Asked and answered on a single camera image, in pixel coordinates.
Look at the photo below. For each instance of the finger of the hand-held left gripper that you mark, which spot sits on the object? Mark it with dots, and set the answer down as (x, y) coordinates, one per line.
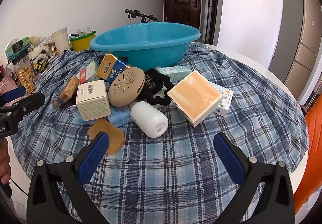
(32, 102)
(15, 94)

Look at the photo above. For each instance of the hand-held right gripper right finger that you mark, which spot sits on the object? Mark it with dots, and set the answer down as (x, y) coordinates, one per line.
(229, 161)

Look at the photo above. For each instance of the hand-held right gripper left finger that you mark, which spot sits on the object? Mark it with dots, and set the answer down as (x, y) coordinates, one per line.
(93, 160)

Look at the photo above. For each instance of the light blue tower-print box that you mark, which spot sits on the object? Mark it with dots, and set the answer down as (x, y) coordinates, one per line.
(225, 103)

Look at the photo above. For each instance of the white and red cigarette box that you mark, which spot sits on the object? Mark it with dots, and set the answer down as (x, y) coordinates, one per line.
(89, 73)

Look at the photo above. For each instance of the cream box with orange top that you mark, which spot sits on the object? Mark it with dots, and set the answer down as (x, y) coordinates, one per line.
(192, 95)

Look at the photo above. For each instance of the gold and blue cigarette pack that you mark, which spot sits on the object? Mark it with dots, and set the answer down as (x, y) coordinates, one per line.
(110, 68)

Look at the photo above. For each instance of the blue plastic basin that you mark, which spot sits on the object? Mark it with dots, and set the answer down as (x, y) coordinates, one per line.
(140, 39)

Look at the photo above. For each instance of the person's left hand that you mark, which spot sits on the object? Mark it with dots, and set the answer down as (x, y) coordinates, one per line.
(4, 161)

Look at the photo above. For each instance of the pink pouch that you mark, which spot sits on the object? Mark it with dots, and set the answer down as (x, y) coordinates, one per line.
(7, 83)

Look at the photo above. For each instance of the clear jar of dried flowers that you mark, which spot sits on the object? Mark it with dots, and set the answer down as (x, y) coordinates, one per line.
(24, 73)

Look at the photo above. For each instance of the translucent orange soap bar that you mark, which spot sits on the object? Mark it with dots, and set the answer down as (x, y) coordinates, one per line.
(115, 138)

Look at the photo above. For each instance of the brown gold cigarette pack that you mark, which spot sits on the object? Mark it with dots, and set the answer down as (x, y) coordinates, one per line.
(67, 90)

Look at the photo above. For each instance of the green printed box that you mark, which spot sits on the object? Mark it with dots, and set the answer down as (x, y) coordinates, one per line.
(17, 48)

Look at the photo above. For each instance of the light blue tissue packet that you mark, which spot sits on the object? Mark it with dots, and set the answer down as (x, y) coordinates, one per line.
(119, 117)

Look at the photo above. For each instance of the beige plush toy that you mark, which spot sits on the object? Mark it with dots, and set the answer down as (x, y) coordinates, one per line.
(41, 51)

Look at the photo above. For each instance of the white barcode carton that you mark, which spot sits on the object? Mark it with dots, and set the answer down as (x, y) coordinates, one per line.
(91, 103)

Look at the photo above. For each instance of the white tumbler cup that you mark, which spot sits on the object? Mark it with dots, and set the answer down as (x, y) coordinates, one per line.
(61, 41)

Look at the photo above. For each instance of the blue plaid cloth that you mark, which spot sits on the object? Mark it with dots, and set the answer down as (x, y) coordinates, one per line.
(161, 163)

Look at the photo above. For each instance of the white plastic bottle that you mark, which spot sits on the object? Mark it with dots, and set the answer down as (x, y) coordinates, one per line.
(148, 118)

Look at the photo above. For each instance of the yellow plastic bucket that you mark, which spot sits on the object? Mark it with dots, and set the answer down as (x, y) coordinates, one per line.
(81, 43)

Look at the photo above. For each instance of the beige perforated round disc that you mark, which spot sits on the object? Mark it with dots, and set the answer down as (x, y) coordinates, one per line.
(125, 87)

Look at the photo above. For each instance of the orange chair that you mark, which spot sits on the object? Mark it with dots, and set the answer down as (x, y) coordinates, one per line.
(312, 158)

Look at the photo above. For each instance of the assorted small packets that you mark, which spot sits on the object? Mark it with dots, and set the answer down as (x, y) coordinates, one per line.
(80, 31)

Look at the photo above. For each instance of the black fabric pouch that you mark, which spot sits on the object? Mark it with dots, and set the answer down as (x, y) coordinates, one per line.
(157, 85)

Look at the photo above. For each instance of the white and teal slim box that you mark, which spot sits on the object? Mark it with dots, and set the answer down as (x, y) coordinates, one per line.
(176, 72)

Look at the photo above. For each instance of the black bicycle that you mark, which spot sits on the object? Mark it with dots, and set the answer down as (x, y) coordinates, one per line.
(140, 15)

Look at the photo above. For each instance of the grey refrigerator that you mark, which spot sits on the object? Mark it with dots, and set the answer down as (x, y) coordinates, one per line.
(301, 38)

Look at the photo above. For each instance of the black-framed glass sliding door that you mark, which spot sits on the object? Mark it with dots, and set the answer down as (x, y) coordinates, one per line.
(212, 12)

